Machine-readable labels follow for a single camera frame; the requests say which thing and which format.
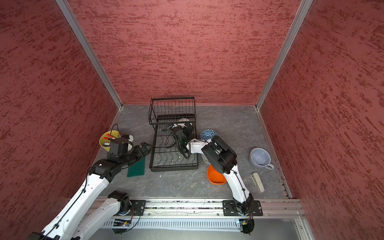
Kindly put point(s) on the grey green patterned bowl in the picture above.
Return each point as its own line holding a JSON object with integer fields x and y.
{"x": 205, "y": 159}

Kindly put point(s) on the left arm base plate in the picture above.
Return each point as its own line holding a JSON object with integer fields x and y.
{"x": 132, "y": 208}

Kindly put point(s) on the yellow utensil cup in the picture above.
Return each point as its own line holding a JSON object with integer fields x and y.
{"x": 106, "y": 144}

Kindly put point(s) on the green sponge cloth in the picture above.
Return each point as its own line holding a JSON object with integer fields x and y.
{"x": 138, "y": 169}

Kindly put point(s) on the aluminium front rail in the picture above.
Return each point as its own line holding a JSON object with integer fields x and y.
{"x": 219, "y": 208}

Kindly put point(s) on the blue patterned bowl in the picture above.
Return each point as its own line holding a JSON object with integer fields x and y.
{"x": 207, "y": 134}

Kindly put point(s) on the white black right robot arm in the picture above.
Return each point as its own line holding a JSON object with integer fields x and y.
{"x": 221, "y": 157}

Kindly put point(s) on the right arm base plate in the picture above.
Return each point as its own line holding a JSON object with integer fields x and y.
{"x": 232, "y": 208}

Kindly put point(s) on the light blue mug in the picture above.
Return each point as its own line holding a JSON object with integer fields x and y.
{"x": 260, "y": 158}

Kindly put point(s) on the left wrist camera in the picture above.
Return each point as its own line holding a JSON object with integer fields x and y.
{"x": 130, "y": 139}

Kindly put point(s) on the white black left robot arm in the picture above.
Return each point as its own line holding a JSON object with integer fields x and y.
{"x": 72, "y": 223}

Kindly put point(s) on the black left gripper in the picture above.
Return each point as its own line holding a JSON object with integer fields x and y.
{"x": 146, "y": 152}

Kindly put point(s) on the orange plastic bowl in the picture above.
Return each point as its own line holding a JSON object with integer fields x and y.
{"x": 215, "y": 177}

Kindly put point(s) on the black wire dish rack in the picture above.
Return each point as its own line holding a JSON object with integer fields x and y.
{"x": 164, "y": 113}

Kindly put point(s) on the red handled tool in cup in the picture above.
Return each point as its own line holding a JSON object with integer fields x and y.
{"x": 109, "y": 137}

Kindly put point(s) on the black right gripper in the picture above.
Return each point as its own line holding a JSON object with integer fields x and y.
{"x": 189, "y": 132}

